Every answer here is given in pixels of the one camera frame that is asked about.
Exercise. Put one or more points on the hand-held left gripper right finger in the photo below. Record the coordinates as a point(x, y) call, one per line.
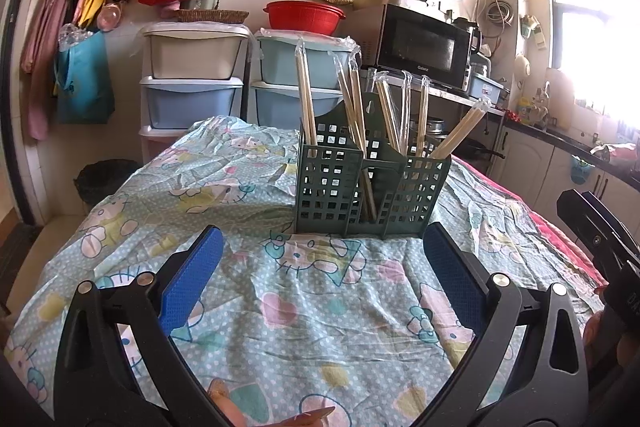
point(450, 272)

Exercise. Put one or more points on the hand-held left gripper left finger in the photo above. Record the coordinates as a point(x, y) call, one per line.
point(197, 272)

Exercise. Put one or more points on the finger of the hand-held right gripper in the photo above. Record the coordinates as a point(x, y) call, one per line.
point(617, 229)
point(582, 227)

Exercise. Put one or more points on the green plastic utensil holder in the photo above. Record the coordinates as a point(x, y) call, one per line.
point(330, 192)

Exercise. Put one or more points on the bunch of chopsticks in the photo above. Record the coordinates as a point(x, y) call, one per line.
point(306, 107)

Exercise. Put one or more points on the person's right hand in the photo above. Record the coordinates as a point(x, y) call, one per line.
point(597, 342)

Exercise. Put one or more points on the person's left hand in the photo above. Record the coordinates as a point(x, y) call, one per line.
point(227, 407)

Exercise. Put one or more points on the blue hanging caddy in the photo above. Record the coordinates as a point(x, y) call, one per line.
point(582, 171)

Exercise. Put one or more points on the kitchen counter cabinets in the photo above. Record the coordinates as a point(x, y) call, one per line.
point(530, 172)

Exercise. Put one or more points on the black frying pan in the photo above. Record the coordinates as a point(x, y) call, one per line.
point(475, 149)

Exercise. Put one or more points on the black trash bin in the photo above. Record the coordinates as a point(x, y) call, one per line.
point(105, 184)

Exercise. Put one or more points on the cartoon printed bed sheet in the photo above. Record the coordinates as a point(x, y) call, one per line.
point(320, 307)

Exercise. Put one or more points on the stainless steel pots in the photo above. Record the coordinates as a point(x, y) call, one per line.
point(432, 126)

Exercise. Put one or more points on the blue dish box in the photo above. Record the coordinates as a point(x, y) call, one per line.
point(487, 88)

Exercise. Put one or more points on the metal kitchen shelf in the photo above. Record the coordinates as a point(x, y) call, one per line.
point(450, 94)

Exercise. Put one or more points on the window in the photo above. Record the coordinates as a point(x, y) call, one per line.
point(595, 32)

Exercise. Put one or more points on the drawer tower with beige drawer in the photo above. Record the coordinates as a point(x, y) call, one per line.
point(192, 57)

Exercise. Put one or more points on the blue hanging bag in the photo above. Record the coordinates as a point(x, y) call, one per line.
point(82, 82)

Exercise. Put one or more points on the drawer tower with blue drawers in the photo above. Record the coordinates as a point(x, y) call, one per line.
point(280, 62)

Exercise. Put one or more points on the black microwave oven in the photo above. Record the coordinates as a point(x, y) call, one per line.
point(425, 47)

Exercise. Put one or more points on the wicker basket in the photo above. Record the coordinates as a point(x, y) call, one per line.
point(210, 17)

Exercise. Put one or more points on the pink hanging garment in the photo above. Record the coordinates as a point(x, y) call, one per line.
point(42, 57)

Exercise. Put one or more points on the red plastic basin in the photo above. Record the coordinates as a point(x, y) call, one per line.
point(302, 19)

